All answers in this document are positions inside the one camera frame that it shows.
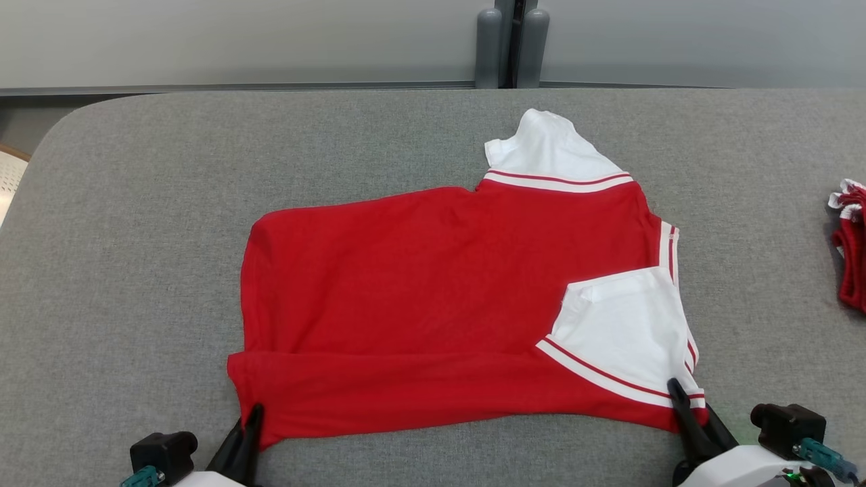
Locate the grey partition post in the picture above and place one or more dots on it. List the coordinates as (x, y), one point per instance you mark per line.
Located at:
(488, 47)
(534, 47)

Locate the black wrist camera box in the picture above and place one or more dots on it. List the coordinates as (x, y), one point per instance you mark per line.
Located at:
(785, 426)
(162, 450)

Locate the red white t-shirt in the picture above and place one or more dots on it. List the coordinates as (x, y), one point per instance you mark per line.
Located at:
(406, 284)

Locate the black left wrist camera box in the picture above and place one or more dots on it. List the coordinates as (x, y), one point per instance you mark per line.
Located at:
(162, 450)

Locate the red white basketball shorts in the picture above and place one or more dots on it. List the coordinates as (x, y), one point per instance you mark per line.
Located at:
(854, 264)

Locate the grey wall base rail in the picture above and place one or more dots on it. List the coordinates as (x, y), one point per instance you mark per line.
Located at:
(237, 87)
(643, 85)

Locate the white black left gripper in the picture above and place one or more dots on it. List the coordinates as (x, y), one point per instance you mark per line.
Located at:
(203, 480)

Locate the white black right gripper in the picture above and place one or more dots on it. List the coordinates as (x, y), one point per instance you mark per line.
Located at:
(737, 470)

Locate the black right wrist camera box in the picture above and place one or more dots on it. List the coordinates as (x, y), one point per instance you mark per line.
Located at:
(785, 426)

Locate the white wood-rimmed chair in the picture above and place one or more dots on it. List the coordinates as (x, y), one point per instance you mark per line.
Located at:
(10, 179)

